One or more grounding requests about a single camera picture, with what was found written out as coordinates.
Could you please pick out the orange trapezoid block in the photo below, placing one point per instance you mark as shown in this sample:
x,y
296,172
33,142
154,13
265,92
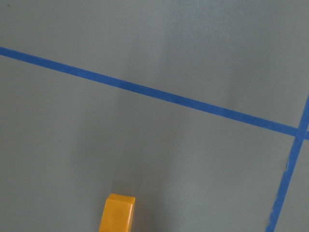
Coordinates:
x,y
118,213

